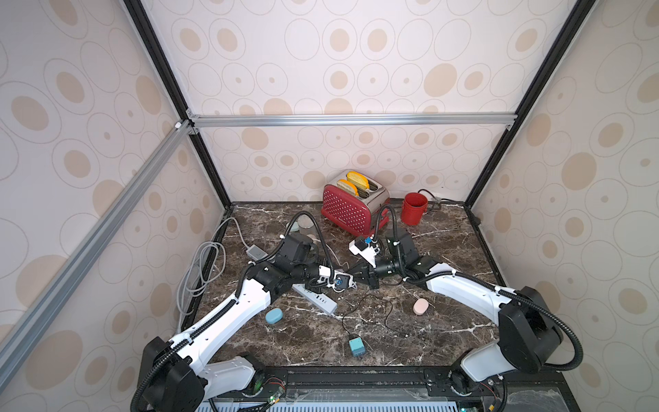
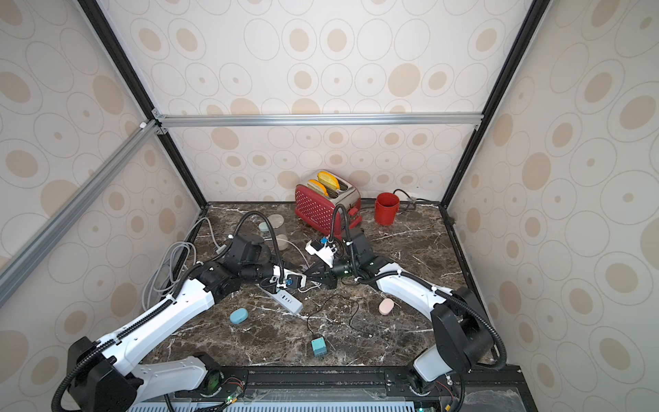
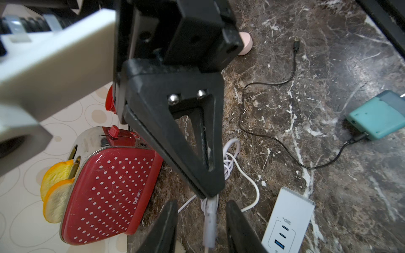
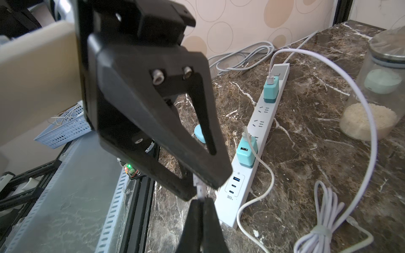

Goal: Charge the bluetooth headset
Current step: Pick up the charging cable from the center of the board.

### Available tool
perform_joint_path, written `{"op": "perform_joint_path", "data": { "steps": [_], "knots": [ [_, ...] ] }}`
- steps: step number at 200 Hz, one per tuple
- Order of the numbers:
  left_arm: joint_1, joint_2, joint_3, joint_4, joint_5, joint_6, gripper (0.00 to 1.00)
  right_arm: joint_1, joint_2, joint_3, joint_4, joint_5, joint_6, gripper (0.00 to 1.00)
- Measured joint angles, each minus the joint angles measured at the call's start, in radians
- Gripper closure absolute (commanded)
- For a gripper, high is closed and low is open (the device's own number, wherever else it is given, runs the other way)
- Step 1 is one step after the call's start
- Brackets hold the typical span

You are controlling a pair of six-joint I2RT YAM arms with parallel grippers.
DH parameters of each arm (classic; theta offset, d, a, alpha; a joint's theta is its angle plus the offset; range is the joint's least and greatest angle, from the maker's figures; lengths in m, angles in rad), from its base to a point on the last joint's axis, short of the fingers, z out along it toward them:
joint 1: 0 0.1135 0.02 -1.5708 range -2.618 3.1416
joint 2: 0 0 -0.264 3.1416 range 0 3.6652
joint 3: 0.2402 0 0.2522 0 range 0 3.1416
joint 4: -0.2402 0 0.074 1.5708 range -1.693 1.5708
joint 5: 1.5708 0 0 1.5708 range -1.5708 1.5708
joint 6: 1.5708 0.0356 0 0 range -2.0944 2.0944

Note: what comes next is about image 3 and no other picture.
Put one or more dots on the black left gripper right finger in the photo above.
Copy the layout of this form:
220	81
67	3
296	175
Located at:
241	237

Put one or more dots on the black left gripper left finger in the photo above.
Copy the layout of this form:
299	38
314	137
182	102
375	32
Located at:
162	237

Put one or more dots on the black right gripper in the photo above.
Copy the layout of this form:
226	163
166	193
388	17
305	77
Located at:
177	110

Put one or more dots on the white power strip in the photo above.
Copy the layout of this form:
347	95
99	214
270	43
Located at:
288	223

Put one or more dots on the teal charger with black cable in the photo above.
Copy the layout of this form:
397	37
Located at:
379	117

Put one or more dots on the red plastic cup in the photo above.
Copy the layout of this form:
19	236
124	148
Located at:
109	102

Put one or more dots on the red polka dot toaster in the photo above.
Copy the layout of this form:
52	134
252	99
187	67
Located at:
112	187

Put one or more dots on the pink earbud case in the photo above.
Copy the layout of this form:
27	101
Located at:
247	41

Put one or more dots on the yellow toast slice front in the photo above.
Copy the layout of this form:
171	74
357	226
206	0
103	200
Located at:
56	200

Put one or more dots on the yellow toast slice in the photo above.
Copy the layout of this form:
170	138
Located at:
56	200
58	172

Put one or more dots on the yellow toast slice back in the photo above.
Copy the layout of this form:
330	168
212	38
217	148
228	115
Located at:
58	172

